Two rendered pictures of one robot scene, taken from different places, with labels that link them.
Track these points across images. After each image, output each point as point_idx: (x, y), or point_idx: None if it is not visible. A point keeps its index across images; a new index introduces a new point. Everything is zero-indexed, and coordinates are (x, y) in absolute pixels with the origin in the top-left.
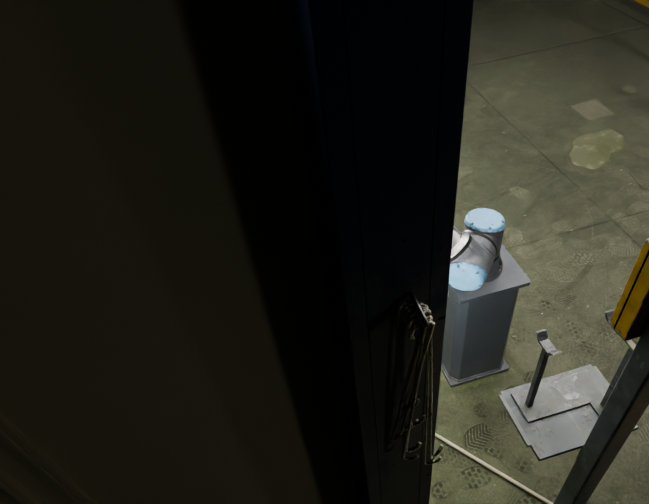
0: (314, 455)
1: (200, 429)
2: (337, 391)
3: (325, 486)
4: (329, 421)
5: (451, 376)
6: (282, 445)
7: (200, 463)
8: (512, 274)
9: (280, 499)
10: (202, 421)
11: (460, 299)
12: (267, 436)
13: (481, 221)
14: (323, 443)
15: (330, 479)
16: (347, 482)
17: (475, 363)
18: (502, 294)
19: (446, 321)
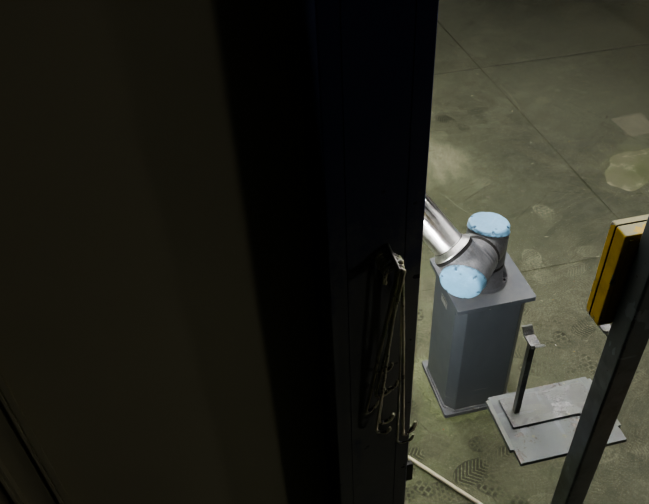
0: (286, 447)
1: (173, 396)
2: (315, 367)
3: (295, 491)
4: (305, 406)
5: (446, 405)
6: (254, 429)
7: (167, 439)
8: (517, 287)
9: (245, 501)
10: (176, 386)
11: (458, 309)
12: (239, 415)
13: (484, 225)
14: (296, 433)
15: (301, 482)
16: (319, 489)
17: (474, 390)
18: (505, 308)
19: (443, 339)
